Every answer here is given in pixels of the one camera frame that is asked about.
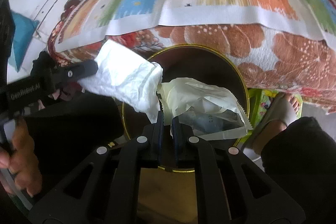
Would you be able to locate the trash inside bin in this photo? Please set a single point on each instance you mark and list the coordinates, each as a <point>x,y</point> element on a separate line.
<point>205,123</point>

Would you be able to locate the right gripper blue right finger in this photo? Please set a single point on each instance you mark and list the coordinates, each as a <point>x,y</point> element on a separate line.
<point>181,134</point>

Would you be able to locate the teal cloth on floor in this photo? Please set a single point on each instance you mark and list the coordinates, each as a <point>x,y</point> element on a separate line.
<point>24,30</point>

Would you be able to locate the person's left hand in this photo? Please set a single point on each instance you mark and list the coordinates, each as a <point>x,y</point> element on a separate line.
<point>23,163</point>

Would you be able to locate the white paper sheet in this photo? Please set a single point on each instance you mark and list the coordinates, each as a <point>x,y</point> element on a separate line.
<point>128,77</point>

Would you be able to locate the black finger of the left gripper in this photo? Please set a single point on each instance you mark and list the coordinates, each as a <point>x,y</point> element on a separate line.
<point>75,72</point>

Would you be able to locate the person's foot in sandal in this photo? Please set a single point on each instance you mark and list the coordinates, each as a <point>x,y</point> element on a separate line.
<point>283,111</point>

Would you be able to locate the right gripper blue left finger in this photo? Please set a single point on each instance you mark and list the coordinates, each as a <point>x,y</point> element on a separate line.
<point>156,140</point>

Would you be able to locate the round black gold-rimmed trash bin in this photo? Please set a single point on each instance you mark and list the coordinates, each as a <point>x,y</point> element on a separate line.
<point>196,62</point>

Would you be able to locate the yellowish plastic snack wrapper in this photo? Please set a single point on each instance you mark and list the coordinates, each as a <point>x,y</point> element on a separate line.
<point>181,94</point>

